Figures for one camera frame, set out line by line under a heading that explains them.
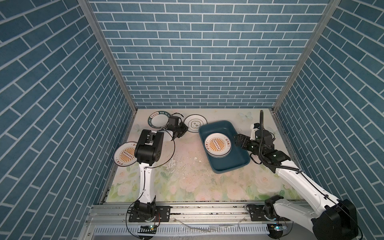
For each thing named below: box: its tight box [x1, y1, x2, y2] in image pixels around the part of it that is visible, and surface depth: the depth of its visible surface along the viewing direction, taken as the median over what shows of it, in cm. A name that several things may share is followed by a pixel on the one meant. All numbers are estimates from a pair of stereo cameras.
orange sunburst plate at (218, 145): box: [204, 132, 232, 158], surface depth 98 cm
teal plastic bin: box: [198, 120, 251, 174], surface depth 94 cm
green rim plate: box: [148, 111, 170, 129], surface depth 118 cm
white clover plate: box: [183, 114, 208, 133], surface depth 114 cm
